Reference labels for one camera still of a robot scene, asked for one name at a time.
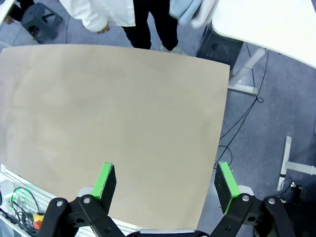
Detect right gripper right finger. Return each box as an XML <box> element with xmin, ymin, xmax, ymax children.
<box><xmin>209</xmin><ymin>161</ymin><xmax>297</xmax><ymax>237</ymax></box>

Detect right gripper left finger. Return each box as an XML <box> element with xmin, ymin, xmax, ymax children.
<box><xmin>43</xmin><ymin>162</ymin><xmax>126</xmax><ymax>237</ymax></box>

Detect white towel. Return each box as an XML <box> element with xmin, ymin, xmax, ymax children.
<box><xmin>191</xmin><ymin>0</ymin><xmax>221</xmax><ymax>29</ymax></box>

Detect blue-grey towel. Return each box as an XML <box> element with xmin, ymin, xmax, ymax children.
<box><xmin>169</xmin><ymin>0</ymin><xmax>198</xmax><ymax>27</ymax></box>

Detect person's right hand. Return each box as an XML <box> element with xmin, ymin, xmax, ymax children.
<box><xmin>96</xmin><ymin>23</ymin><xmax>111</xmax><ymax>35</ymax></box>

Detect white table foot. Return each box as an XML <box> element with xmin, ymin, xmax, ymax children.
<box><xmin>276</xmin><ymin>135</ymin><xmax>316</xmax><ymax>192</ymax></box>

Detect yellow emergency stop button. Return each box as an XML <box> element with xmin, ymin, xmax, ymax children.
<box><xmin>32</xmin><ymin>212</ymin><xmax>45</xmax><ymax>231</ymax></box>

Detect black box under table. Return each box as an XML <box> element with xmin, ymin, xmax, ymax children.
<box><xmin>197</xmin><ymin>24</ymin><xmax>244</xmax><ymax>73</ymax></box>

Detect white side table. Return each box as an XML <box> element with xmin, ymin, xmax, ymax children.
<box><xmin>211</xmin><ymin>0</ymin><xmax>316</xmax><ymax>96</ymax></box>
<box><xmin>0</xmin><ymin>0</ymin><xmax>16</xmax><ymax>24</ymax></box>

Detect person in white shirt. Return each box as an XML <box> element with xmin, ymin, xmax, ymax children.
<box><xmin>59</xmin><ymin>0</ymin><xmax>185</xmax><ymax>54</ymax></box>

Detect grey step stool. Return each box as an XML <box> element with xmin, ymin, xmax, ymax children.
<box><xmin>21</xmin><ymin>2</ymin><xmax>64</xmax><ymax>44</ymax></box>

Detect black floor cable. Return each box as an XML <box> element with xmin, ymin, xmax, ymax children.
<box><xmin>216</xmin><ymin>49</ymin><xmax>270</xmax><ymax>171</ymax></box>

